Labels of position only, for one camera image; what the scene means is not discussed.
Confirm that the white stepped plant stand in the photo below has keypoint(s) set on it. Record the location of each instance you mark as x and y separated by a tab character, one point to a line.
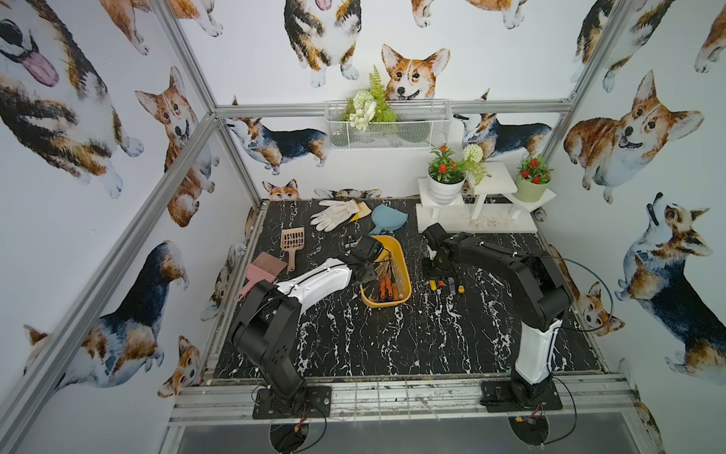
495	209

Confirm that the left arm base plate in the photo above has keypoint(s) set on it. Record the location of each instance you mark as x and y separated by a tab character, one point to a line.
309	401

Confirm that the white pot red flowers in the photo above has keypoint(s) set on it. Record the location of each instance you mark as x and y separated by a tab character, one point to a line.
445	177

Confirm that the white work glove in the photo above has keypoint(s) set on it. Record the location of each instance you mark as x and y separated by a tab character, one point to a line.
334	213

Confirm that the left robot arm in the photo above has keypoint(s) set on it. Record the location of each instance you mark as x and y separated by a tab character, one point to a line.
265	330

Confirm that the brown plastic slotted scoop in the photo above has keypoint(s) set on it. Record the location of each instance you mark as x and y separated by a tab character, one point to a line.
292	241

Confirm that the pink hand brush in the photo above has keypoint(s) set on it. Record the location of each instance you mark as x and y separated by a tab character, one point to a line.
265	267

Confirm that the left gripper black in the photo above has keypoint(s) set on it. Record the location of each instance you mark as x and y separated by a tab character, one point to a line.
369	268

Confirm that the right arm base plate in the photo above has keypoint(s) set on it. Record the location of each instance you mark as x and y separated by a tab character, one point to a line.
518	396

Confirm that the blue plastic dustpan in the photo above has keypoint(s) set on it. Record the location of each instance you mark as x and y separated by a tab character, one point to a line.
387	219

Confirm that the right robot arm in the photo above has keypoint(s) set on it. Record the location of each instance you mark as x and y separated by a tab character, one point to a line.
539	293

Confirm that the orange grey handle screwdriver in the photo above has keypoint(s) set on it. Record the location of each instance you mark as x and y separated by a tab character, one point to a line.
383	288

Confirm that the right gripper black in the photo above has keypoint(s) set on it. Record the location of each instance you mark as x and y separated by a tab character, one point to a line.
429	273

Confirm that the yellow cloth under glove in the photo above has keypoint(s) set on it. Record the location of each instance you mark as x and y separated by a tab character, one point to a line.
363	211

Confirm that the white wire wall basket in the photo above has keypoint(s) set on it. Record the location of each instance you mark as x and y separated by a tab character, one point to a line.
418	125

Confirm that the green fern with white flowers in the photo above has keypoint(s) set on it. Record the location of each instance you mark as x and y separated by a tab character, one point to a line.
369	106

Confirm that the green pot red flowers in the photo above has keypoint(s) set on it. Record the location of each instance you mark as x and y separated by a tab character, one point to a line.
532	179

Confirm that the yellow plastic storage box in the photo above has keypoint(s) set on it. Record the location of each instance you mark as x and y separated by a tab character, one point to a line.
391	262

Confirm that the white hydrangea flower sprig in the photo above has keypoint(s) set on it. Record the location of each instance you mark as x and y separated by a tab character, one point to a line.
472	162

